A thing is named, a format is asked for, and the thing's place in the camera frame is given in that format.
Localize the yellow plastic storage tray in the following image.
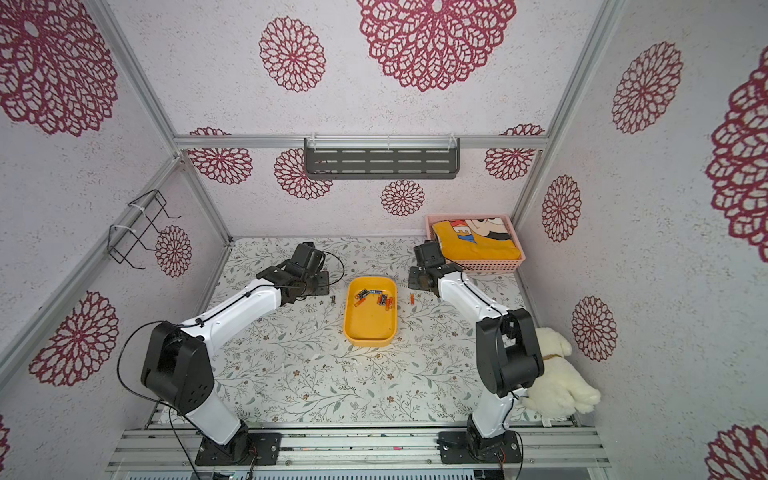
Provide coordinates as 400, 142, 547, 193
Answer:
343, 276, 398, 348

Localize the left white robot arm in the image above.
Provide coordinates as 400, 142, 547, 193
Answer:
140, 242, 330, 452

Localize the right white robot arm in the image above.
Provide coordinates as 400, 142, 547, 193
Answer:
409, 241, 545, 456

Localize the pink perforated plastic basket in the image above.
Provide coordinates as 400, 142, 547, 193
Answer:
425, 214, 526, 273

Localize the yellow cartoon towel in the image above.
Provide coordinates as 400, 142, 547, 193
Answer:
431, 217, 522, 260

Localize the cream plush dog toy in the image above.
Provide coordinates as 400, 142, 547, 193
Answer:
522, 327, 601, 419

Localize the grey wall shelf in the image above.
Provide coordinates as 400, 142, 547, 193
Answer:
303, 137, 461, 180

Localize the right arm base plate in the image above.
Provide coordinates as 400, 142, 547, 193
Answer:
436, 430, 523, 464

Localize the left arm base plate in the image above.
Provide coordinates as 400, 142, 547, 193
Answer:
194, 423, 283, 467

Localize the black wire wall rack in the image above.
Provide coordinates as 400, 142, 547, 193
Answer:
106, 188, 180, 271

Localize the aluminium rail frame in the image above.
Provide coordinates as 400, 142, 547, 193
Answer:
106, 424, 610, 473

